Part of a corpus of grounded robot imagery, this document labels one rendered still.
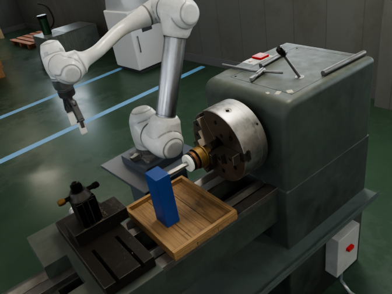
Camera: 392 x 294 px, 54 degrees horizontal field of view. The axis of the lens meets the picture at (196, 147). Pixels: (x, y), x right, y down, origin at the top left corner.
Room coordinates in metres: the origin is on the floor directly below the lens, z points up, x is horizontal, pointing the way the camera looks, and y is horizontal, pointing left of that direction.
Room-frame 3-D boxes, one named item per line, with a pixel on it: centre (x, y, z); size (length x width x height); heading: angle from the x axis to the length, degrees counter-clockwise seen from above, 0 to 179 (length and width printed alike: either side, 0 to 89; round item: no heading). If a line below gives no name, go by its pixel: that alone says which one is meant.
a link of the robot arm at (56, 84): (1.68, 0.53, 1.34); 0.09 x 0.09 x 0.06
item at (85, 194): (1.09, 0.42, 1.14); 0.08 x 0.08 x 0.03
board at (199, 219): (1.20, 0.11, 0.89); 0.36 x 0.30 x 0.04; 33
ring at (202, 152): (1.28, 0.00, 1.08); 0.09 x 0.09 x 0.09; 33
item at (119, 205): (1.11, 0.40, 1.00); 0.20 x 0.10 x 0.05; 123
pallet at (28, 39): (9.11, 3.17, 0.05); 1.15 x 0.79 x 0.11; 38
